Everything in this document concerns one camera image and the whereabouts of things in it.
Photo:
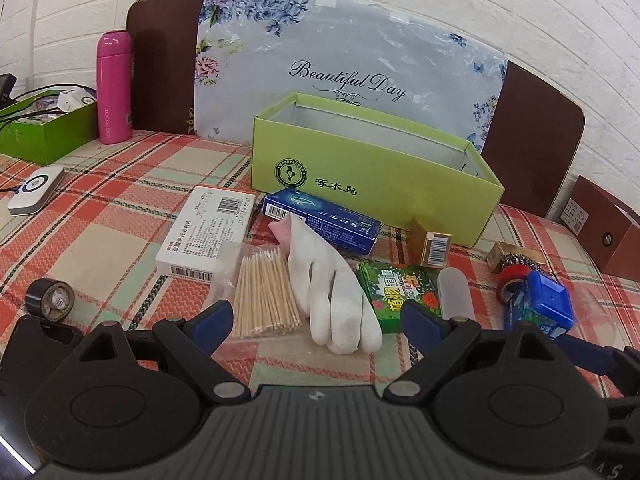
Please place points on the small gold box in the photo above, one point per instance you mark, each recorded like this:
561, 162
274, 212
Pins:
432, 250
517, 262

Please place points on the bag of wooden toothpicks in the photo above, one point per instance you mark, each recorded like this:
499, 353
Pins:
260, 290

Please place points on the brown cardboard box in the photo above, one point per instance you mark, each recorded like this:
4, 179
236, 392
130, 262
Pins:
595, 240

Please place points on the clear plastic cup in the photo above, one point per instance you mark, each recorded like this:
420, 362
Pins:
605, 310

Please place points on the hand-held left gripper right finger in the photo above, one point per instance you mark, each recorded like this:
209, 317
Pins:
417, 319

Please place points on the small green cardboard box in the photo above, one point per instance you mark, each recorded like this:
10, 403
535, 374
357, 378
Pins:
55, 140

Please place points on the black device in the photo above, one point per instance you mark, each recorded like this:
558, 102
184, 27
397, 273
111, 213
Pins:
6, 89

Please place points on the white glove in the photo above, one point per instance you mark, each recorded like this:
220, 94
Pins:
325, 280

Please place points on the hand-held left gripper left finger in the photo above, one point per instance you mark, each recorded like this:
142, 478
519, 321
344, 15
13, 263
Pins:
216, 321

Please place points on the small pink packet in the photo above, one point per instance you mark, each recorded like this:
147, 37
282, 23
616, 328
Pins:
280, 232

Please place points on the black tape roll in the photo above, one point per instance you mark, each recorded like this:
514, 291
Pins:
35, 296

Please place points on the large green cardboard box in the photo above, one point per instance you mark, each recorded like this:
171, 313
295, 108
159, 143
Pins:
360, 175

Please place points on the green printed packet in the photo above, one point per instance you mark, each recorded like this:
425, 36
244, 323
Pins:
390, 292

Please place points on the plaid cloth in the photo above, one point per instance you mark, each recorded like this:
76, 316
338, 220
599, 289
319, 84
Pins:
100, 240

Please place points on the blue medicine box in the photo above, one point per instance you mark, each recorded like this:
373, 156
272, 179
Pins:
320, 215

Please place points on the blue plastic box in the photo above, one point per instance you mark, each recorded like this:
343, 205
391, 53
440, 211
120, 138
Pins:
550, 305

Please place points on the floral plastic bag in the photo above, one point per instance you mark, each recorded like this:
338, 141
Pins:
325, 35

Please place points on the white flat device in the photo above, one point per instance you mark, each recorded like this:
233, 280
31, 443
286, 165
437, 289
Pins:
36, 191

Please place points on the white round gadget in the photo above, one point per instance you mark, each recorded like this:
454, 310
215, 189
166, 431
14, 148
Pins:
75, 98

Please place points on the pink thermos bottle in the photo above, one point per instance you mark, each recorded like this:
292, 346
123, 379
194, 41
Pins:
114, 90

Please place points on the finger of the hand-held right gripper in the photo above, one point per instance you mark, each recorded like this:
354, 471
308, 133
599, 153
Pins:
597, 356

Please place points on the white medicine box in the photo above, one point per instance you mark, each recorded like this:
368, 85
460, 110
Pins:
205, 230

